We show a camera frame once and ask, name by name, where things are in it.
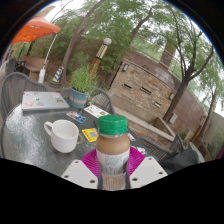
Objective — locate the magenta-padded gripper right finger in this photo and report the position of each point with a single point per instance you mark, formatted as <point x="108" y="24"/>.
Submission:
<point x="146" y="171"/>

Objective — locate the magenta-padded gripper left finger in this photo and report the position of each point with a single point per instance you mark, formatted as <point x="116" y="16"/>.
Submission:
<point x="81" y="173"/>

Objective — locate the green-capped brown drink bottle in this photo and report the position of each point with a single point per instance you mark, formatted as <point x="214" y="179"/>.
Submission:
<point x="112" y="146"/>

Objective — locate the black laptop with stickers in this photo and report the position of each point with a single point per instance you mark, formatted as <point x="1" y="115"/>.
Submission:
<point x="136" y="141"/>

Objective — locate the yellow sticker card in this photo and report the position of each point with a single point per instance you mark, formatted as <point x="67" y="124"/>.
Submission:
<point x="90" y="135"/>

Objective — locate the white ceramic mug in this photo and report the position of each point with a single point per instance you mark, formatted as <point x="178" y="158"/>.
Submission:
<point x="65" y="136"/>

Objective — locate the blue sticker strip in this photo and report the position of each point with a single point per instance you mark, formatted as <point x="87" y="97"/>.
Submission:
<point x="76" y="116"/>

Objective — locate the white sticker sheet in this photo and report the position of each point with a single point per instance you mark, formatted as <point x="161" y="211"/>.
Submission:
<point x="96" y="111"/>

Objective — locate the silver laptop with stickers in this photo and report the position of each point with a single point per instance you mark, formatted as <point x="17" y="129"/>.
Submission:
<point x="45" y="101"/>

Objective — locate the tree with forked dark trunk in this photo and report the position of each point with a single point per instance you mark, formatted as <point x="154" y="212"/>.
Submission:
<point x="181" y="90"/>

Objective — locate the green plant in blue pot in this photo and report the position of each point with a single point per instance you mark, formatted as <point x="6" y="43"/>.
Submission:
<point x="81" y="83"/>

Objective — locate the blue yellow striped cone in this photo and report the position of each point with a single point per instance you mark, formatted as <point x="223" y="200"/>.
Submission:
<point x="57" y="75"/>

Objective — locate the white umbrella base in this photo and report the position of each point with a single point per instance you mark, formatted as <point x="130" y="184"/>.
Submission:
<point x="41" y="76"/>

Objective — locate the wooden bench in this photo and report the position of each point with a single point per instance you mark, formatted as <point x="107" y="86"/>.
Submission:
<point x="33" y="66"/>

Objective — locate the tree with leaning trunk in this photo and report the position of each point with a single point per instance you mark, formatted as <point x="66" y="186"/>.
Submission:
<point x="75" y="43"/>

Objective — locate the orange patio umbrella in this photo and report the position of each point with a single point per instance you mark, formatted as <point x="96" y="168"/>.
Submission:
<point x="35" y="29"/>

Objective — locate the grey wall box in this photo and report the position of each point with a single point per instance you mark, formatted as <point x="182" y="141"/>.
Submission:
<point x="173" y="118"/>

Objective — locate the wall lamp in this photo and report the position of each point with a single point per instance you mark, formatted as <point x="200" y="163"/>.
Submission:
<point x="125" y="67"/>
<point x="172" y="96"/>

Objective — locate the lamp post with globe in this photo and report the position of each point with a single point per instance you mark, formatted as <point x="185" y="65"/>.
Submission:
<point x="100" y="55"/>

